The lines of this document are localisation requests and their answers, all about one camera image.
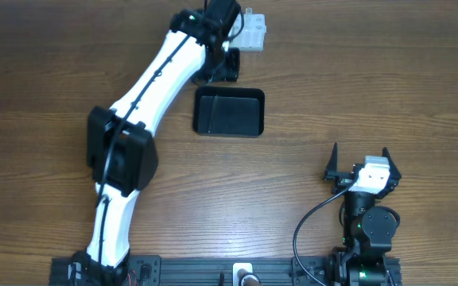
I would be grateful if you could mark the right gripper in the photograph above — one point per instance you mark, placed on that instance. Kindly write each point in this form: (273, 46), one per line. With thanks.
(340, 186)

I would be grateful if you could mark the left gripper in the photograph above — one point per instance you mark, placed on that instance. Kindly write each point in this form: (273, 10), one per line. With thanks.
(227, 65)

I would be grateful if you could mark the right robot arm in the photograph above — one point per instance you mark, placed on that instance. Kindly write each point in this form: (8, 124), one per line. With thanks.
(376, 230)

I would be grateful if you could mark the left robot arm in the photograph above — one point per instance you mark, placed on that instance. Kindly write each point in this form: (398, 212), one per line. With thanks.
(161, 79)

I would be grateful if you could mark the white test tube rack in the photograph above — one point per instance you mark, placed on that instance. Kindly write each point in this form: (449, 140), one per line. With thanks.
(253, 37)

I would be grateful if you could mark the black tray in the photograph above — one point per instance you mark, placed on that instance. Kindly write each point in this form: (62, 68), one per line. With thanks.
(237, 115)

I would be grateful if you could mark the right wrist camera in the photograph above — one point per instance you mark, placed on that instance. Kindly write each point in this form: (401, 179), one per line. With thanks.
(372, 175)

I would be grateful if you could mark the mounting rail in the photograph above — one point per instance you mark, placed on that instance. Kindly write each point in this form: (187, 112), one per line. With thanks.
(197, 272)

